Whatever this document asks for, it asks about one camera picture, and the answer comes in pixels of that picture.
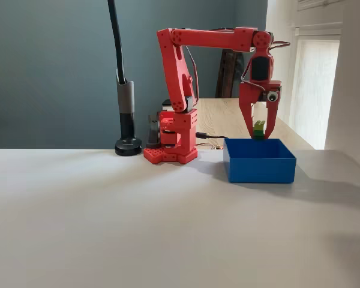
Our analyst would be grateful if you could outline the arm servo wire bundle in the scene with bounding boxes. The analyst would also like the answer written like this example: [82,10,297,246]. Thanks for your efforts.
[185,47,200,100]

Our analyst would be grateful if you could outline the light wooden table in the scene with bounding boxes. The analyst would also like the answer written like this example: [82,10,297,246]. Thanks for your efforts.
[194,97,316,151]

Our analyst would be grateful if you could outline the white roller blind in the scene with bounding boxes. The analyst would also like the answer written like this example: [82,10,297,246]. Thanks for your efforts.
[294,20,343,37]

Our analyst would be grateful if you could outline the green lego block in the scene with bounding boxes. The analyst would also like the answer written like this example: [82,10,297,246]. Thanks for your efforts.
[253,119,266,141]

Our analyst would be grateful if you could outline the blue plastic bin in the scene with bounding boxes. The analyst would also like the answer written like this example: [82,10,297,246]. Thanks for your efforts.
[223,137,297,184]

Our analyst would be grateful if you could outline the wrist servo wire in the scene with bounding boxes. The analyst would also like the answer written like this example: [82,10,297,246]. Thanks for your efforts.
[241,40,290,91]

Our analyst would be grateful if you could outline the black gooseneck camera stand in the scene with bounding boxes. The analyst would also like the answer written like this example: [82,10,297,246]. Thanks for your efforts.
[107,0,143,157]

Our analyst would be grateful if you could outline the small controller board wires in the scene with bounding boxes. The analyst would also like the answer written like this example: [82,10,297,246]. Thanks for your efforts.
[194,143,226,150]

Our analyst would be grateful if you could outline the black power cable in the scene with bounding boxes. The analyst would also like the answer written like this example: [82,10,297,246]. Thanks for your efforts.
[196,131,227,140]

